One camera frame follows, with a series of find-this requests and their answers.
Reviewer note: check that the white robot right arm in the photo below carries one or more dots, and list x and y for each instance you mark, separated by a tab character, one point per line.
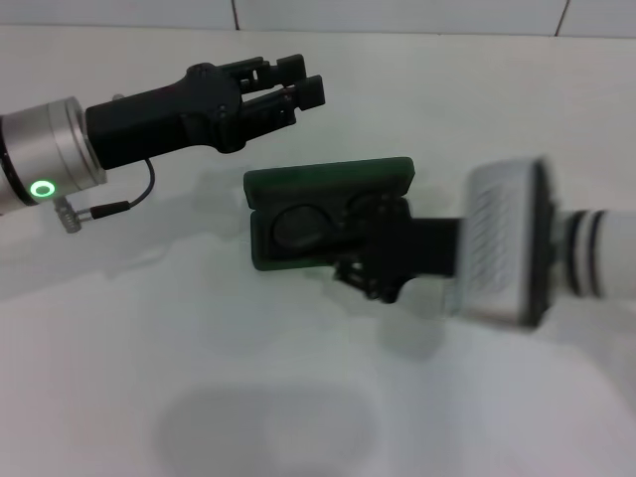
606	253

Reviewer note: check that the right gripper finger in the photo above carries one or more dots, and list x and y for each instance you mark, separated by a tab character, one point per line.
363	280
395	208

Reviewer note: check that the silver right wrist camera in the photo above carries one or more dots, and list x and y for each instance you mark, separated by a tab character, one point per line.
502	243

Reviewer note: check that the green glasses case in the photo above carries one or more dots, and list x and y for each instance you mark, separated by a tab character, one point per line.
328	174

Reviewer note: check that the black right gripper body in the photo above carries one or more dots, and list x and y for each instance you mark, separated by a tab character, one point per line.
427	248

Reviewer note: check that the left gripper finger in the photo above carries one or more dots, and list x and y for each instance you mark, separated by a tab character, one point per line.
310	92
290	67

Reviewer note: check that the black glasses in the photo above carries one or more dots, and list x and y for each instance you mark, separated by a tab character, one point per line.
298	226

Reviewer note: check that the silver left wrist plug stub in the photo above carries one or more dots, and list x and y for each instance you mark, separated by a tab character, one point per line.
119	97

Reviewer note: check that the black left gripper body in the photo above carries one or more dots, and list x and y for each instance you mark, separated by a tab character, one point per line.
164	121

